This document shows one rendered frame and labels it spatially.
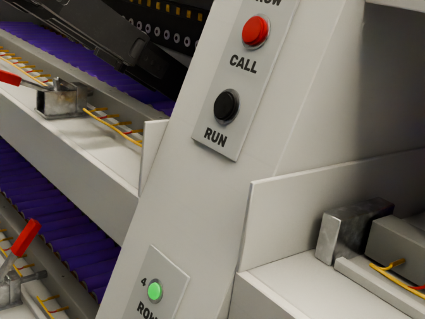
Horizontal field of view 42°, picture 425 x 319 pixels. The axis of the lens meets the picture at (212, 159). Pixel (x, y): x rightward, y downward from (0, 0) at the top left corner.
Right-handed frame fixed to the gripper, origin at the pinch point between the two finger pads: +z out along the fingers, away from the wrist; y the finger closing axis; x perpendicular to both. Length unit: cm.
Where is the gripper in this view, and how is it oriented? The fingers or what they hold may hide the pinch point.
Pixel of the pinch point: (146, 64)
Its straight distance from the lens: 48.1
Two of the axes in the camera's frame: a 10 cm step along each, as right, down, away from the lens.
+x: -4.9, 8.7, 0.0
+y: -6.1, -3.5, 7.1
